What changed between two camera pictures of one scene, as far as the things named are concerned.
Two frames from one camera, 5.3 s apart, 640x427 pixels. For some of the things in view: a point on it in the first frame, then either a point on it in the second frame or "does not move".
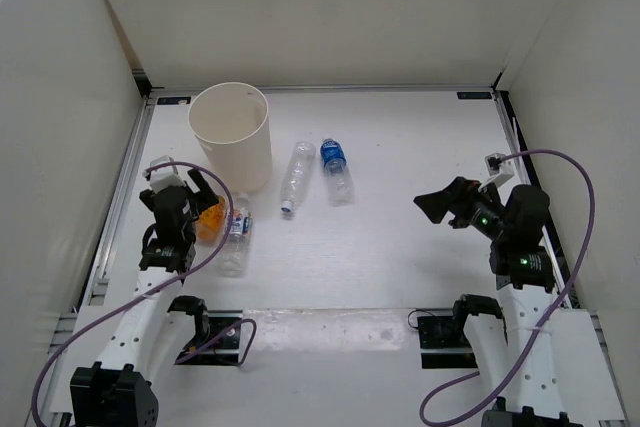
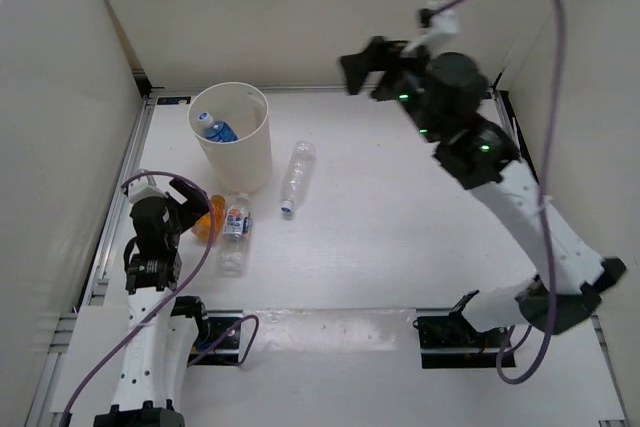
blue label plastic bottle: [339, 183] to [217, 130]
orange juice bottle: [210, 227] does not move
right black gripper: [456, 198] to [381, 58]
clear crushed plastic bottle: [298, 173] does not move
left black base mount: [225, 350] does not move
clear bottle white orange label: [233, 258] does not move
